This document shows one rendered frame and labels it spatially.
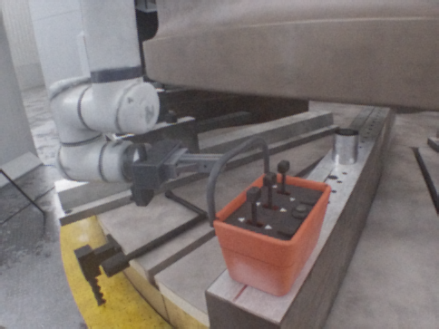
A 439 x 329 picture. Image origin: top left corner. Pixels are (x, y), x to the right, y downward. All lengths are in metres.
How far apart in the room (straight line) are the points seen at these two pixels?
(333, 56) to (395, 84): 0.21
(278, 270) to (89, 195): 1.29
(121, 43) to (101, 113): 0.12
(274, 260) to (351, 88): 0.71
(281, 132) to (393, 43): 1.32
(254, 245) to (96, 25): 0.40
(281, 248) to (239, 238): 0.07
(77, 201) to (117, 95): 1.18
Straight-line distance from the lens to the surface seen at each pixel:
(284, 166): 0.53
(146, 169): 0.53
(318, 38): 1.05
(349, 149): 0.96
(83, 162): 0.63
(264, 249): 0.44
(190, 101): 2.63
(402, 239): 1.34
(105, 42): 0.50
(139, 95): 0.49
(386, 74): 1.01
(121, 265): 1.19
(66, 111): 0.60
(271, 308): 0.50
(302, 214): 0.49
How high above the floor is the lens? 1.07
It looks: 23 degrees down
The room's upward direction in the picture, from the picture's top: 5 degrees counter-clockwise
